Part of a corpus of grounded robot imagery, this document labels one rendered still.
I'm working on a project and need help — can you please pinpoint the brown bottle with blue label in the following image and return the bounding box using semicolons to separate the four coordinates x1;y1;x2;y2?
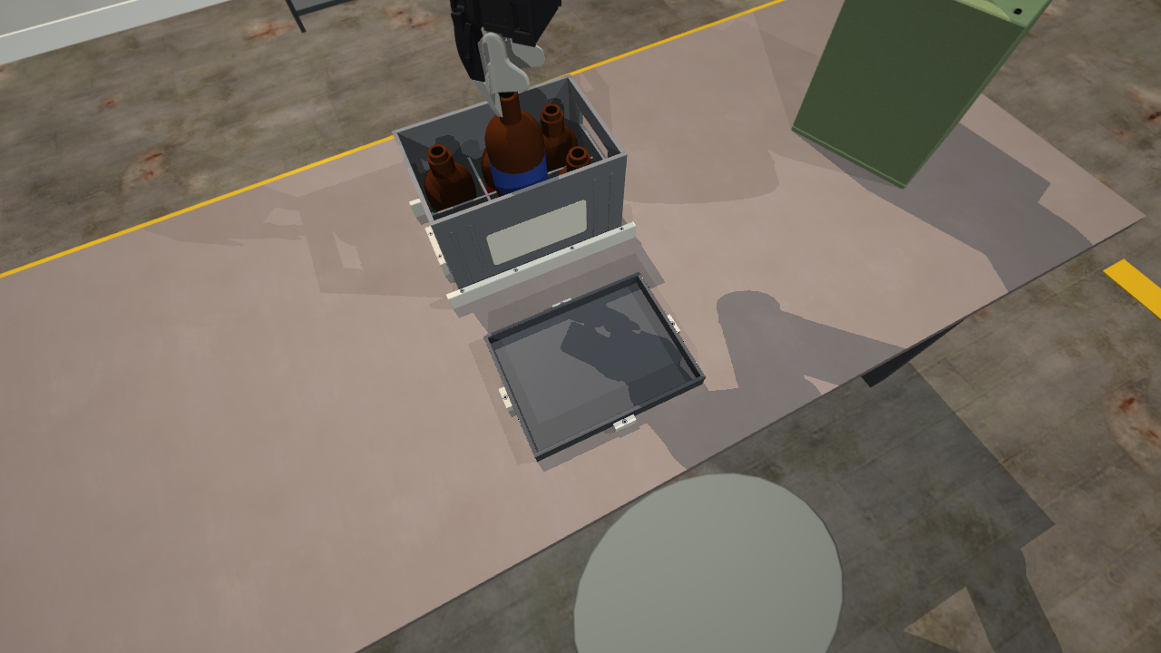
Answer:
484;92;548;198

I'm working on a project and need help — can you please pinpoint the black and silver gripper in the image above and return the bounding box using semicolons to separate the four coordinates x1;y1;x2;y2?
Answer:
450;0;561;117

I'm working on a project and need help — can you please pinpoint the dark grey divided crate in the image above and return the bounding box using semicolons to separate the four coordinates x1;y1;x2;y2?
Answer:
392;74;628;289

